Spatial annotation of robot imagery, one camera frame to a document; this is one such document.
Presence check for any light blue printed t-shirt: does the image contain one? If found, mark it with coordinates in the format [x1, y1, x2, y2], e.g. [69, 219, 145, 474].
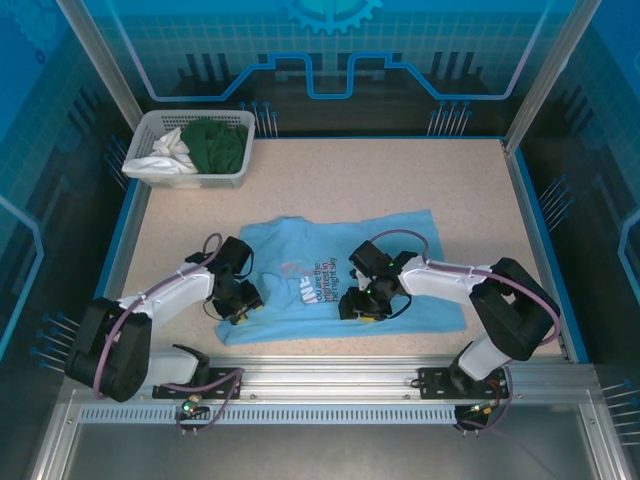
[213, 208, 466, 346]

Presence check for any steel front panel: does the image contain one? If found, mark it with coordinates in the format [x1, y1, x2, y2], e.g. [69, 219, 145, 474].
[29, 389, 634, 480]

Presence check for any dark green t-shirt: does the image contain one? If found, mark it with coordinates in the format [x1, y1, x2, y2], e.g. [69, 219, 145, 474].
[179, 118, 250, 176]

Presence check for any white t-shirt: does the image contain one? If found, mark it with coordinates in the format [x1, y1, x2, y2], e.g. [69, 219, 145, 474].
[123, 127, 199, 176]

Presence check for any white plastic laundry basket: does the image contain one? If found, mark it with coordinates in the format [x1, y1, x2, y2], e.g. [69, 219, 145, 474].
[121, 109, 257, 190]

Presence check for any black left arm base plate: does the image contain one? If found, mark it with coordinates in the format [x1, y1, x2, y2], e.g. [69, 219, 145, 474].
[152, 367, 244, 401]

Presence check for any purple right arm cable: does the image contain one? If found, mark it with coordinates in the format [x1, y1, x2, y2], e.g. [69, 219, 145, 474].
[369, 228, 562, 435]

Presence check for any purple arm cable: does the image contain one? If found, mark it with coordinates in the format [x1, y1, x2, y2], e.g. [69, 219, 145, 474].
[92, 232, 245, 436]
[369, 228, 562, 435]

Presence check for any aluminium mounting rail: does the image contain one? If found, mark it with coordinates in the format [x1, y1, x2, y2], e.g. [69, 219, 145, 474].
[64, 355, 599, 401]

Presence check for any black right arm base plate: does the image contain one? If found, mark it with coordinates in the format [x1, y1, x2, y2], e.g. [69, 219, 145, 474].
[417, 367, 510, 401]

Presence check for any slotted grey cable duct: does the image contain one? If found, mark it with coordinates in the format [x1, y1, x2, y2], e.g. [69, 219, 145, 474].
[78, 405, 459, 424]

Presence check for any aluminium table side rail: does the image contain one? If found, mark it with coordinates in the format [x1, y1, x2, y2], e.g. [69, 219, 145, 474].
[82, 177, 154, 364]
[502, 139, 574, 362]

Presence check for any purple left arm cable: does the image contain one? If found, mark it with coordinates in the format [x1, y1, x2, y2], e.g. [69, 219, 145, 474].
[92, 232, 245, 436]

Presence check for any aluminium frame post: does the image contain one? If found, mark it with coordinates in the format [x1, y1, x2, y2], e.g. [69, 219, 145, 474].
[54, 0, 144, 121]
[502, 0, 604, 154]

